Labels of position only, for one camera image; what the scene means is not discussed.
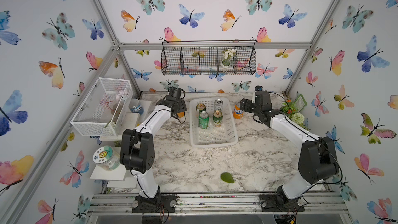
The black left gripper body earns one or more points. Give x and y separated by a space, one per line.
181 106

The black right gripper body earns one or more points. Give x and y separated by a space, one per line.
257 112

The orange Fanta can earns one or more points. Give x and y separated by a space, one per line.
238 113

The orange yellow Schweppes can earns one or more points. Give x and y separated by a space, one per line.
181 115

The green gold beer can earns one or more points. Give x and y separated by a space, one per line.
217 118
200 108

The silver drink can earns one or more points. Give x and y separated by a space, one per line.
218 104

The green soda can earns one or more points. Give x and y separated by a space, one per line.
203 120

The white plastic perforated basket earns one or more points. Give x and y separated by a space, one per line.
212 123

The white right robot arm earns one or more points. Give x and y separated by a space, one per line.
318 160

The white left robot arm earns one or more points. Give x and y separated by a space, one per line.
137 152

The potted flower plant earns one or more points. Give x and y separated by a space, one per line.
290 111

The blue white can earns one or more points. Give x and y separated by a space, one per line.
136 107

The white flowers in vase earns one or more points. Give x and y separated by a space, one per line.
227 57

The green leaf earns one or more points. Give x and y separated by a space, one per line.
227 177

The white stepped shelf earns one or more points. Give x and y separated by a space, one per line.
120 177

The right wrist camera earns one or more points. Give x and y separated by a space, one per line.
258 88

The black wire wall basket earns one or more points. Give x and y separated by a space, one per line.
204 57

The white wire mesh box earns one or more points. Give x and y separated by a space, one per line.
104 108

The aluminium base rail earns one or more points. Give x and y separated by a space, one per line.
314 207

